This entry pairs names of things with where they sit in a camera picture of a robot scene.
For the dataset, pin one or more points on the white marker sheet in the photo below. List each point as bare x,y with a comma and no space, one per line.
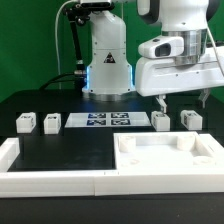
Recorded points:
107,119

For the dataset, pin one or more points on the white square table top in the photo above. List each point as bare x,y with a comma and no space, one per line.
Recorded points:
149,152

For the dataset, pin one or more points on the white U-shaped fence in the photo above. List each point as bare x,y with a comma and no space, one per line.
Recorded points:
102,182

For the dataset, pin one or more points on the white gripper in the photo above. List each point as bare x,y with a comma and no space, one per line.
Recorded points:
171,64

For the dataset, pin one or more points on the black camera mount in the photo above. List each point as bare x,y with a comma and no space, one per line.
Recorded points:
79,12

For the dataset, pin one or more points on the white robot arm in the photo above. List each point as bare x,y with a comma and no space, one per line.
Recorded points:
108,73

